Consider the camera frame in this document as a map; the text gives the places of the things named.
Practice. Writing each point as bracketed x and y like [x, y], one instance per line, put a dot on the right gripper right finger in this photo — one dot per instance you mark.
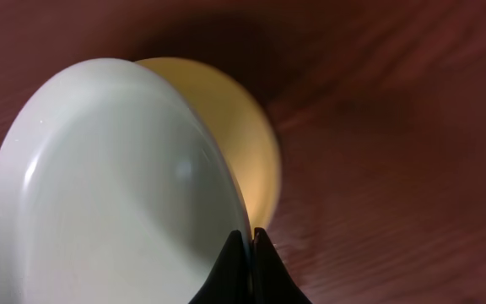
[271, 282]

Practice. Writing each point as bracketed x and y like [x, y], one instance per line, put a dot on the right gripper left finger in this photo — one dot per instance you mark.
[227, 282]

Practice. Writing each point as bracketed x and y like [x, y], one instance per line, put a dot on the mint plate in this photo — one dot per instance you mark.
[111, 191]

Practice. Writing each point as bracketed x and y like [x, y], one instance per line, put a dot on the yellow plate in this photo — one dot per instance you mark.
[239, 126]

